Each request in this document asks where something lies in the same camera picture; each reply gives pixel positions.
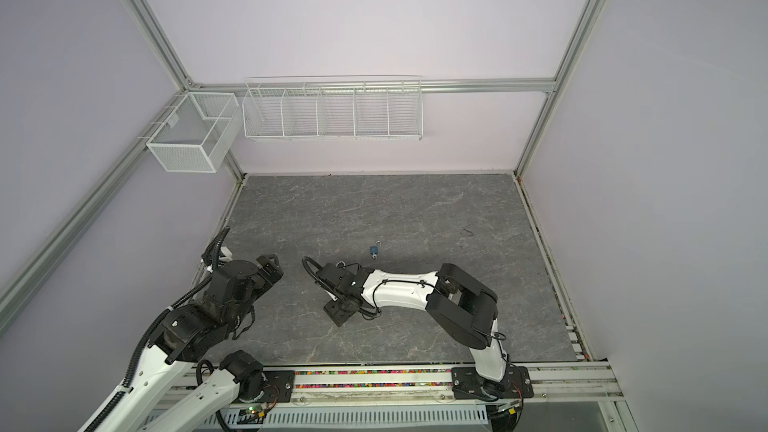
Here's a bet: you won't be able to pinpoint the blue padlock larger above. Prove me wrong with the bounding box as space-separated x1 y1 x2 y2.
369 241 381 260

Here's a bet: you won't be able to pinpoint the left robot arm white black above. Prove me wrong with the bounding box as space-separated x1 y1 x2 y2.
81 253 284 431

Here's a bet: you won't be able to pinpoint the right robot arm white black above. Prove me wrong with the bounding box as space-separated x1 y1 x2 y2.
302 257 508 386

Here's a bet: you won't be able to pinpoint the white mesh box basket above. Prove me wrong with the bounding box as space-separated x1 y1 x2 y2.
147 92 242 173

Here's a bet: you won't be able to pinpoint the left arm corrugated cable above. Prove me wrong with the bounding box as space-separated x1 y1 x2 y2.
83 226 232 432

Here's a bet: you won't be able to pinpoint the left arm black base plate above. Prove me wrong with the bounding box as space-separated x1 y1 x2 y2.
238 369 296 404

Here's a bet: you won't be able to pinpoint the white vented cable duct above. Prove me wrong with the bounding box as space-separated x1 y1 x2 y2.
223 404 492 431

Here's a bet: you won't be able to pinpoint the white wire divided basket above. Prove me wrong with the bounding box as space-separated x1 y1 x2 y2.
242 75 424 141

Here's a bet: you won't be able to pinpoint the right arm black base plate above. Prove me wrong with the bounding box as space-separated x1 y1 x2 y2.
451 365 535 402

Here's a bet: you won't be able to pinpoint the aluminium frame profiles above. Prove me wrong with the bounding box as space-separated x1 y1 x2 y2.
1 0 606 332

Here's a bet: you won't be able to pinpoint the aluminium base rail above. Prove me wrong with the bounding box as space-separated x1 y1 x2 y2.
119 362 625 412

